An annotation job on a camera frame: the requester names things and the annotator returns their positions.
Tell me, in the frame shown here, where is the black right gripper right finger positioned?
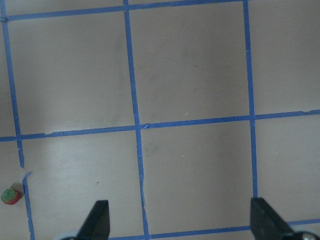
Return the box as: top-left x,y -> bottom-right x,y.
250,197 -> 295,240

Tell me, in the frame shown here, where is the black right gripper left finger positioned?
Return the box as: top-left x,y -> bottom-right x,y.
76,200 -> 110,240

